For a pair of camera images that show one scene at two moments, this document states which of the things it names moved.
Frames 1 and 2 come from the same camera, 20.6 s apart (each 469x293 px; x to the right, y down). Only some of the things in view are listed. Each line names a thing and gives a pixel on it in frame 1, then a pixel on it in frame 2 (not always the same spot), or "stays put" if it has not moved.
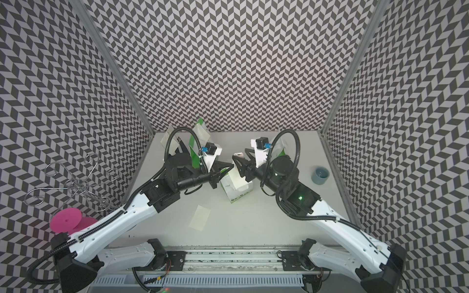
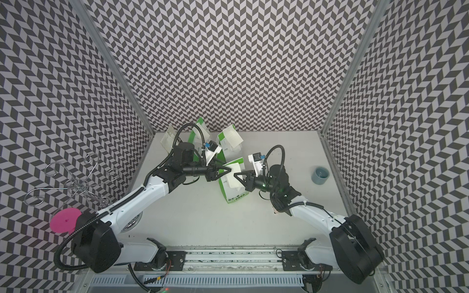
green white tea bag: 277,148 to 232,188
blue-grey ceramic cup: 319,174 stays put
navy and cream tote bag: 173,143 stays put
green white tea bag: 203,132 stays put
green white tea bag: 234,185 to 230,140
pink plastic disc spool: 69,220 stays put
